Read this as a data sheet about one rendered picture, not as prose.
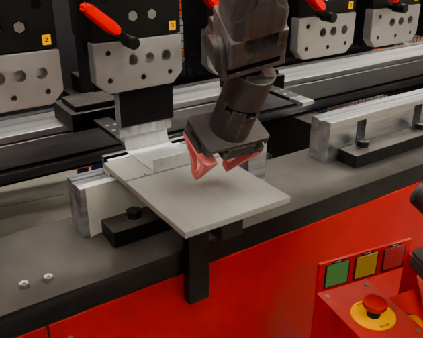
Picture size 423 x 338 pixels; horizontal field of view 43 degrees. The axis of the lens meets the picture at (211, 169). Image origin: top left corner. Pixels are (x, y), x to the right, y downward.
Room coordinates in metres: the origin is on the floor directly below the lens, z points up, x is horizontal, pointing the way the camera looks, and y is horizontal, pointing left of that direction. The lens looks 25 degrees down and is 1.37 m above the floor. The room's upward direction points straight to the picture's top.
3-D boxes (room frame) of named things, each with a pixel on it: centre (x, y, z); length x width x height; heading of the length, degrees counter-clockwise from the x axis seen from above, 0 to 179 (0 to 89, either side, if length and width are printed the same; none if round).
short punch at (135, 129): (0.87, 0.11, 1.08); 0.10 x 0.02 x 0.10; 124
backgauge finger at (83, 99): (1.00, 0.21, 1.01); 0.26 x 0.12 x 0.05; 34
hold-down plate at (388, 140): (1.16, -0.42, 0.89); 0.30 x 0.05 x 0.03; 124
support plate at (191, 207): (0.75, 0.03, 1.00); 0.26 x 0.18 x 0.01; 34
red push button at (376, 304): (0.69, -0.26, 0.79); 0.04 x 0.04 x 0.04
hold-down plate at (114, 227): (0.85, 0.05, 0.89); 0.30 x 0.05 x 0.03; 124
